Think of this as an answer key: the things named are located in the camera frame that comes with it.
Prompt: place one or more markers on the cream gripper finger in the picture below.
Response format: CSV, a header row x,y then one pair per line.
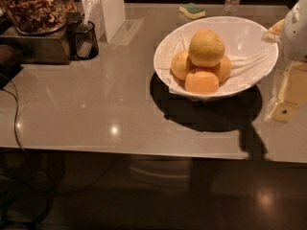
x,y
289,93
273,34

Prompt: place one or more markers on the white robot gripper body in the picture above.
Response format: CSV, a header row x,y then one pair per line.
x,y
296,33

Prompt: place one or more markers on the yellow-orange orange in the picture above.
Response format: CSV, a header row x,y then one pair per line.
x,y
206,48

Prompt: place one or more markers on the white cloth in bowl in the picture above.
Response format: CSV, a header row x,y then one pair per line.
x,y
251,57

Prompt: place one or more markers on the right orange in bowl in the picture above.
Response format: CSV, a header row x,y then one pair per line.
x,y
223,69

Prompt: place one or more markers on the orange in bowl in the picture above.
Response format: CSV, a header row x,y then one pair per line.
x,y
201,81
223,69
181,65

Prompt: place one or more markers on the white bowl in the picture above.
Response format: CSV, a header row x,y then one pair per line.
x,y
226,25

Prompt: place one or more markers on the front orange in bowl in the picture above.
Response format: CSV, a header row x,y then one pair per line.
x,y
201,81

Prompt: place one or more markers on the left orange in bowl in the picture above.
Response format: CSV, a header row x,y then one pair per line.
x,y
181,65

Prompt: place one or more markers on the yellow green sponge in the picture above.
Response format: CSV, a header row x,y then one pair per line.
x,y
192,11

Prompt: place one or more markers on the white spoon in cup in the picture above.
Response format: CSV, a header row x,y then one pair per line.
x,y
85,13

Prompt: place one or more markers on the black mesh cup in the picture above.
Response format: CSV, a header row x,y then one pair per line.
x,y
82,40

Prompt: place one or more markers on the dark metal box stand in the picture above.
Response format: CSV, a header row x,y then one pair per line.
x,y
53,48

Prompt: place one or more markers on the glass jar of nuts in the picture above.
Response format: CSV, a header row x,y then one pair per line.
x,y
35,17

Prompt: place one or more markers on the dark box at left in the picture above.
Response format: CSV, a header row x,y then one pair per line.
x,y
10,63

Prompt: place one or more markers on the white rectangular post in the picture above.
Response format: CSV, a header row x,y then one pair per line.
x,y
108,17

